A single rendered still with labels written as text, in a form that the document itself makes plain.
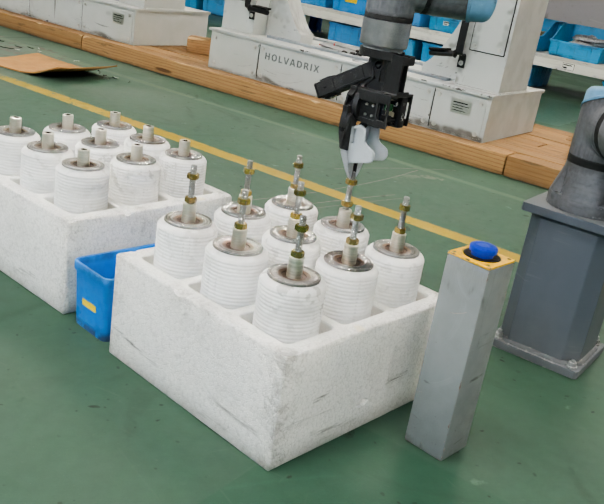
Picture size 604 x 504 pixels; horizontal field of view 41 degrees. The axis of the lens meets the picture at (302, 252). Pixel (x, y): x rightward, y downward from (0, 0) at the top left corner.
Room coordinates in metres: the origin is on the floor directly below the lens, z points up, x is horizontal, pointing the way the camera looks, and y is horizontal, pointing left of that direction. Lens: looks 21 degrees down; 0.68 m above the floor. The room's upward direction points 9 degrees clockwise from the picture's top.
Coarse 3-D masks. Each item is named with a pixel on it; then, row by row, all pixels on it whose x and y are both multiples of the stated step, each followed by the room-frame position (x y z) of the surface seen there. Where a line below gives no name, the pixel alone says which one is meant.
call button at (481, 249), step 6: (474, 246) 1.06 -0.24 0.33; (480, 246) 1.06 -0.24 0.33; (486, 246) 1.06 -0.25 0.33; (492, 246) 1.07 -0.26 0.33; (474, 252) 1.06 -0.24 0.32; (480, 252) 1.05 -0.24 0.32; (486, 252) 1.05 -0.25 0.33; (492, 252) 1.05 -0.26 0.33; (486, 258) 1.05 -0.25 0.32; (492, 258) 1.06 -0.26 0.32
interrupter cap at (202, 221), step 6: (168, 216) 1.19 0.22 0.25; (174, 216) 1.19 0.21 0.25; (180, 216) 1.20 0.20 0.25; (198, 216) 1.21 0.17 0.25; (204, 216) 1.21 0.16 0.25; (168, 222) 1.16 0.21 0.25; (174, 222) 1.17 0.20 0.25; (180, 222) 1.17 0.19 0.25; (198, 222) 1.19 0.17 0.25; (204, 222) 1.19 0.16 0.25; (210, 222) 1.19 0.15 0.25; (186, 228) 1.15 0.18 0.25; (192, 228) 1.15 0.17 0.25; (198, 228) 1.16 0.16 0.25; (204, 228) 1.17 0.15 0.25
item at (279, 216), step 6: (270, 204) 1.35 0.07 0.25; (270, 210) 1.34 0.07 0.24; (276, 210) 1.33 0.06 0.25; (282, 210) 1.33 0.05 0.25; (288, 210) 1.33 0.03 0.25; (312, 210) 1.35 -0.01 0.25; (270, 216) 1.34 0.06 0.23; (276, 216) 1.33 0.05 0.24; (282, 216) 1.32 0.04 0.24; (288, 216) 1.32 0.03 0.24; (312, 216) 1.34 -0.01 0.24; (276, 222) 1.33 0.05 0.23; (282, 222) 1.32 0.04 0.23; (306, 222) 1.33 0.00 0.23; (312, 222) 1.34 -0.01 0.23; (270, 228) 1.33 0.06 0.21; (312, 228) 1.35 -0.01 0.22
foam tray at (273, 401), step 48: (144, 288) 1.13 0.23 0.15; (192, 288) 1.12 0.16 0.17; (144, 336) 1.12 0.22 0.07; (192, 336) 1.05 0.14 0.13; (240, 336) 0.98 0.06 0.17; (336, 336) 1.01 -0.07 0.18; (384, 336) 1.09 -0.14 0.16; (192, 384) 1.04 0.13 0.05; (240, 384) 0.98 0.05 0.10; (288, 384) 0.94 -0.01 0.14; (336, 384) 1.02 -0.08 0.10; (384, 384) 1.11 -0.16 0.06; (240, 432) 0.97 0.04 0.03; (288, 432) 0.95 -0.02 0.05; (336, 432) 1.03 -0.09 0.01
